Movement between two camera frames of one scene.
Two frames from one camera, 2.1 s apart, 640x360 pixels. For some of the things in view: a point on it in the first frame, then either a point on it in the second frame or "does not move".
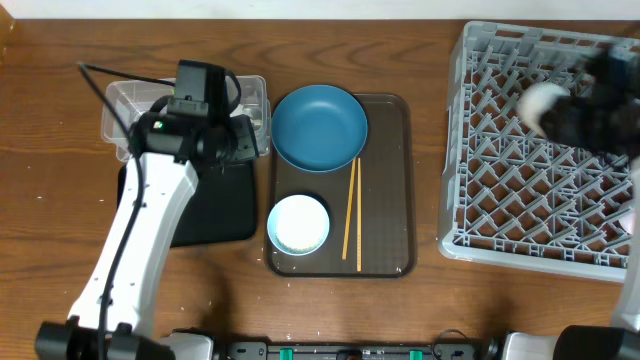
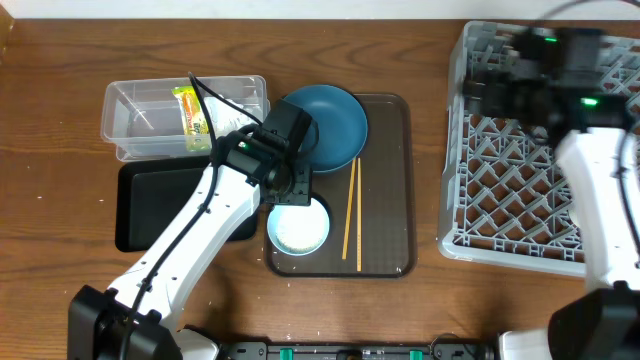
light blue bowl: [298, 225] does not move
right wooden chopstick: [359, 213] does not move
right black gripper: [566, 122] to [488, 89]
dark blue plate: [319, 128] does not move
